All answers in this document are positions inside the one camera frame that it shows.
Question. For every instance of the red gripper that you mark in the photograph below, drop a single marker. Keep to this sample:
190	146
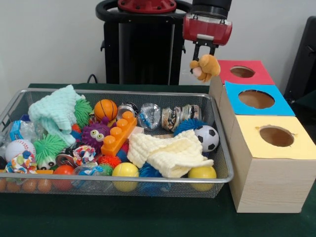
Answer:
207	30

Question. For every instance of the brown plush dog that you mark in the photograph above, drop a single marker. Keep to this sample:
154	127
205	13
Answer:
207	66

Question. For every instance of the cream waffle cloth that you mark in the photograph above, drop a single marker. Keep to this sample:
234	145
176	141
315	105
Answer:
168	153

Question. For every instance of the mint green waffle cloth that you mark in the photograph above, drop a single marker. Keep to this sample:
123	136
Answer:
54	113

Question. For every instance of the silver mesh bin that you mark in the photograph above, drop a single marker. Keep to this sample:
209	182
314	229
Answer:
214	111

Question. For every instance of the wooden box three holes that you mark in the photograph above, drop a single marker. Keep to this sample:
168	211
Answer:
271	187

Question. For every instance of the crushed printed metal can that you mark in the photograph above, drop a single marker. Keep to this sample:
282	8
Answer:
190	112

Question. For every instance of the silver metal can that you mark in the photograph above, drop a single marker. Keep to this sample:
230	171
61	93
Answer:
169	119

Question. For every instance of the black white soccer ball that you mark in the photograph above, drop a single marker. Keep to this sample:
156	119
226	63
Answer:
207	138

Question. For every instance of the black upright panel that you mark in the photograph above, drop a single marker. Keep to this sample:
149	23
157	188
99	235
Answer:
303	61

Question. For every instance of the dark green table cloth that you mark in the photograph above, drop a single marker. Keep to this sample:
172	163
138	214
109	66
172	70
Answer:
308	97
123	217

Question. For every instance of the orange toy basketball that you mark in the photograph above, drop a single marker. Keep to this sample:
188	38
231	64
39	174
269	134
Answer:
105	109

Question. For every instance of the orange toy building block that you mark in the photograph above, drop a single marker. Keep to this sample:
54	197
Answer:
118	137

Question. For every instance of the plain yellow ball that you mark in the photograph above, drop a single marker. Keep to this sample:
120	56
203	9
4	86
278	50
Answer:
202	176

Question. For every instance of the purple spiky monster toy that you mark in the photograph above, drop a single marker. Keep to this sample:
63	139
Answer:
95	134

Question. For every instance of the yellow seamed ball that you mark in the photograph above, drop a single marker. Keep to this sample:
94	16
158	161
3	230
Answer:
124	170

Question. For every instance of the white baseball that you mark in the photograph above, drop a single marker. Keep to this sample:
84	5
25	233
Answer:
19	148

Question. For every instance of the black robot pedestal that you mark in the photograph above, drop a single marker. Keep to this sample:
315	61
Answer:
148	54

